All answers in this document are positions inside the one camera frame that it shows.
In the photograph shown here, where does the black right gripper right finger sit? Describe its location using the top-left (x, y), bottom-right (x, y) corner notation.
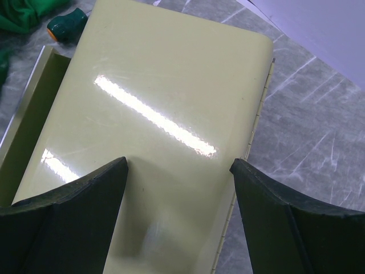
top-left (230, 159), bottom-right (364, 273)

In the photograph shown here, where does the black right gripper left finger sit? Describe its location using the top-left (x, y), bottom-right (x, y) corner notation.
top-left (1, 157), bottom-right (128, 273)

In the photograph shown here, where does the yellow-green metal tool chest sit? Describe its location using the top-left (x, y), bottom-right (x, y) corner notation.
top-left (1, 1), bottom-right (273, 273)

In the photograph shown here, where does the stubby green screwdriver orange cap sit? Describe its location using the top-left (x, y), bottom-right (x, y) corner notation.
top-left (47, 8), bottom-right (88, 43)

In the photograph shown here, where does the green cloth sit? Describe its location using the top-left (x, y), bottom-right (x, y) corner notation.
top-left (0, 0), bottom-right (69, 92)

